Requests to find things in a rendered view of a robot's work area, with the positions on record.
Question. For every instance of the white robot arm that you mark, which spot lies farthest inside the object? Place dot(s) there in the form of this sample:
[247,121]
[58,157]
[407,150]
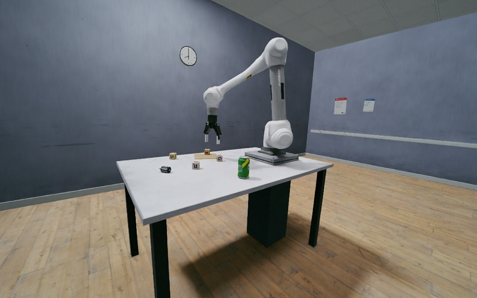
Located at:
[277,133]

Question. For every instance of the green and yellow drink can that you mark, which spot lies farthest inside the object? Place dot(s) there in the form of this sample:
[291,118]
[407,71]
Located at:
[243,167]

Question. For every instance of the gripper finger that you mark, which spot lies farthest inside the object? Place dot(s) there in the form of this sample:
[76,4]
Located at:
[218,132]
[206,131]

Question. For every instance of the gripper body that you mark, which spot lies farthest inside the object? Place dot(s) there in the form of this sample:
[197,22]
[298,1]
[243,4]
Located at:
[212,119]

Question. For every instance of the tan flat mat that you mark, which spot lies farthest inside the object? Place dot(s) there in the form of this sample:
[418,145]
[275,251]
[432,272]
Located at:
[202,156]

